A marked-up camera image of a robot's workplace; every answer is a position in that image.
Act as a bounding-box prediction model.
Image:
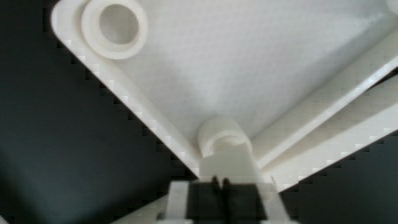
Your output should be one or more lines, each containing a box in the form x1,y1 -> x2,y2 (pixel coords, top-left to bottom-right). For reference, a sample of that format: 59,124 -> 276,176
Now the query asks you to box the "white front fence wall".
105,83 -> 398,224

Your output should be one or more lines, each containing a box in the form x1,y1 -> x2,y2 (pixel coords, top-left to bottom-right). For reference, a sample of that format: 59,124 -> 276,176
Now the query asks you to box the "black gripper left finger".
187,179 -> 224,220

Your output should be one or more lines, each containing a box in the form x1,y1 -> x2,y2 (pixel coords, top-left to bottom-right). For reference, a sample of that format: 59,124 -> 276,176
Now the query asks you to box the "white desk top tray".
50,0 -> 398,168

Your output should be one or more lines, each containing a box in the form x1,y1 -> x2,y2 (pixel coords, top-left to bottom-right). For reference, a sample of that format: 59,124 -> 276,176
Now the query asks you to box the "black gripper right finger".
223,179 -> 267,220

